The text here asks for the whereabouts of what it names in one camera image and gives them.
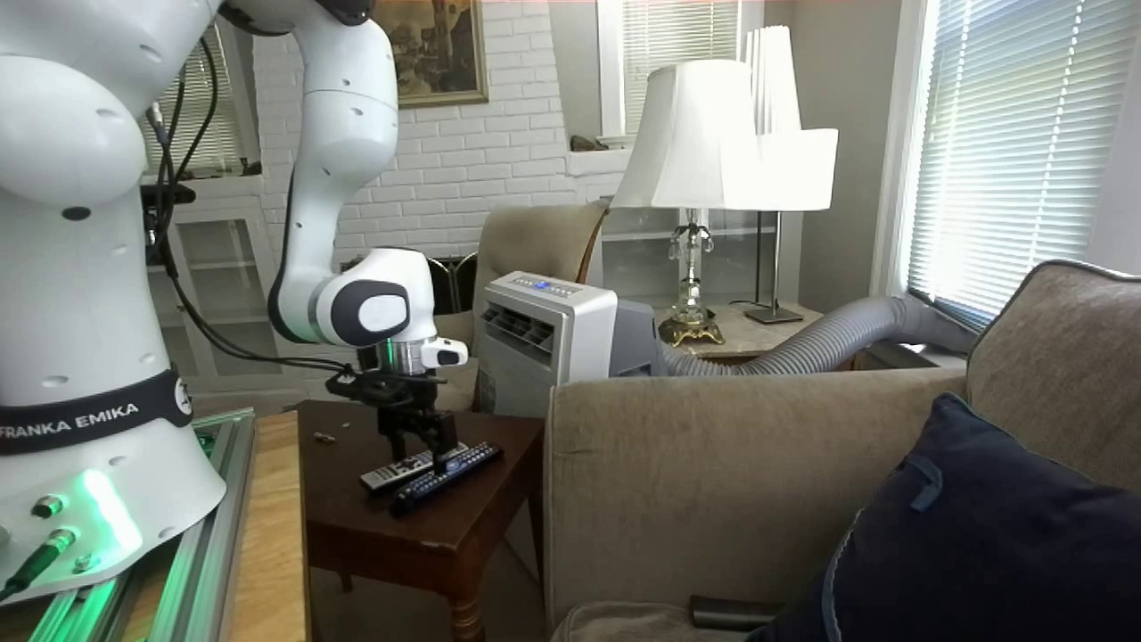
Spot white glass door cabinet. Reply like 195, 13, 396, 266
140, 20, 308, 407

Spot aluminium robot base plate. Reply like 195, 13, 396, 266
0, 401, 259, 642

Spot beige armchair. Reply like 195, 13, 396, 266
430, 196, 617, 417

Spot black remote control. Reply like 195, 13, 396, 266
387, 443, 505, 517

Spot grey exhaust hose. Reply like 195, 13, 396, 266
611, 293, 985, 381

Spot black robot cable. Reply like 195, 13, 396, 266
144, 32, 349, 373

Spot white window blinds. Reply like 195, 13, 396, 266
905, 0, 1141, 327

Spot framed painting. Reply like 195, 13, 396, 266
369, 0, 491, 115

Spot light wooden robot table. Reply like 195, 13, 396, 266
226, 407, 312, 642

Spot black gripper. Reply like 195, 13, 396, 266
354, 368, 466, 470

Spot silver remote control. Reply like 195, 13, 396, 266
356, 437, 475, 497

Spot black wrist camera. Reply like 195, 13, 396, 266
323, 363, 384, 407

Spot black camera on tripod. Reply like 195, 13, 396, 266
140, 173, 201, 269

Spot white portable air conditioner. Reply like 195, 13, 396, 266
469, 266, 619, 420

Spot slim lamp white shade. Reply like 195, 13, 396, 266
722, 20, 841, 327

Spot small black flat device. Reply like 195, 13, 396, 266
684, 592, 782, 634

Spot dark wooden side table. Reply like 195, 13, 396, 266
297, 396, 548, 642

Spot table lamp white shade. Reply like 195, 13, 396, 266
611, 57, 762, 348

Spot black fireplace screen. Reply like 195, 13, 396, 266
426, 248, 480, 316

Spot navy blue pillow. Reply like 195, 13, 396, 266
777, 392, 1141, 642

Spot beige fabric sofa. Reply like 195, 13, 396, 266
541, 255, 1141, 642

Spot wooden lamp end table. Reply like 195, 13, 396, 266
664, 299, 940, 369

